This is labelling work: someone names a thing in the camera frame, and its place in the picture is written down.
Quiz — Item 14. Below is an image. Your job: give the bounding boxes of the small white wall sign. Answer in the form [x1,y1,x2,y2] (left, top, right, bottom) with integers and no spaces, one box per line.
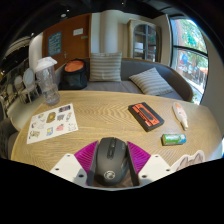
[72,27,84,37]

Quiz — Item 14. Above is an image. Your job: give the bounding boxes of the arched glass-door cabinet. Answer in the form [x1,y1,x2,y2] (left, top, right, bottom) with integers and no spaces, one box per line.
[126,18,162,63]

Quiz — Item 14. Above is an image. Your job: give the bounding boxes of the black and orange backpack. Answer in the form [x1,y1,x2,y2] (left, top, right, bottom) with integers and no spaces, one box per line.
[58,58,89,91]

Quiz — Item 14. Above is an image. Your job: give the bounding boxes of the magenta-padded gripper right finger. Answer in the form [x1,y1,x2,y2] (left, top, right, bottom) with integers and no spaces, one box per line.
[126,140,176,187]

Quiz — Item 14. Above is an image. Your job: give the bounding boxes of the black-framed window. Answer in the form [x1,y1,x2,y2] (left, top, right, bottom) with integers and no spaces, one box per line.
[169,16,209,104]

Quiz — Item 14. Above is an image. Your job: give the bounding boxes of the grey curved sofa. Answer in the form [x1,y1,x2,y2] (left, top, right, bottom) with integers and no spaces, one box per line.
[58,57,194,103]

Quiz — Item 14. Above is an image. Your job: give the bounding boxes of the green candy pack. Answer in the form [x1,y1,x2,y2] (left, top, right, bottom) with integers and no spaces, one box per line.
[161,133,187,146]

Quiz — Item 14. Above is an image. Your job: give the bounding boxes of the flat striped cushion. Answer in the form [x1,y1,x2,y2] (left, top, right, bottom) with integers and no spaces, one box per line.
[128,67,174,97]

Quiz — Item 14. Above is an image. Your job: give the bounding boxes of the black computer mouse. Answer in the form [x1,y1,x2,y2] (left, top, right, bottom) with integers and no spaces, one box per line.
[94,136,130,187]

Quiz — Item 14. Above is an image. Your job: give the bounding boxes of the blue wall poster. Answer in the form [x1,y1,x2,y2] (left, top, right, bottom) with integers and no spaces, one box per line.
[47,31,63,57]

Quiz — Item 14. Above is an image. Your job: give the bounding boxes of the grey tufted chair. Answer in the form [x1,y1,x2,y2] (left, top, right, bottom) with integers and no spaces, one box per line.
[0,118,19,159]

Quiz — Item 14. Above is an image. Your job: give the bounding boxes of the large striped cushion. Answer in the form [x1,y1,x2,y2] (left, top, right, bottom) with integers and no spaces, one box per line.
[88,51,123,83]

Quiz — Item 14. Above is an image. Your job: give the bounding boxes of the black and orange box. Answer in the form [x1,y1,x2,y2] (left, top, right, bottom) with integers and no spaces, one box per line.
[127,101,165,133]

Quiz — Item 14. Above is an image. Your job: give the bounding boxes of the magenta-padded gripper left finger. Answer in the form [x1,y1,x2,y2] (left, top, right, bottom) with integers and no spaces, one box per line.
[49,140,100,188]

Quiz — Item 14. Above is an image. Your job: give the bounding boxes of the small white squeeze bottle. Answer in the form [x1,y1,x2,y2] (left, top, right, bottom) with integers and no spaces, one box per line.
[172,101,189,131]

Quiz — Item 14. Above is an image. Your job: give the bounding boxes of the group of white chairs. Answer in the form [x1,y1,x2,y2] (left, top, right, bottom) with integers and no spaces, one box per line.
[3,68,39,104]

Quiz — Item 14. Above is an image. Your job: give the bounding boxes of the clear plastic shaker bottle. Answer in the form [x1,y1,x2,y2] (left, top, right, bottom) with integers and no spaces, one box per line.
[34,56,61,107]

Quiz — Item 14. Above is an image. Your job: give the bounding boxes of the brown wooden door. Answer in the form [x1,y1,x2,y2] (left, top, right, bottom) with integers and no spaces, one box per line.
[42,13,93,71]

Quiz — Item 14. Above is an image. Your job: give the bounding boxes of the white sticker sheet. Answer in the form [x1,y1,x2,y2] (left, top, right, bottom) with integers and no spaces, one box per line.
[26,103,79,145]

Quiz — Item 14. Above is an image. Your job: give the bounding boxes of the cat-shaped mouse pad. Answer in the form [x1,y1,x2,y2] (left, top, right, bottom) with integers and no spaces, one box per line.
[170,149,206,173]

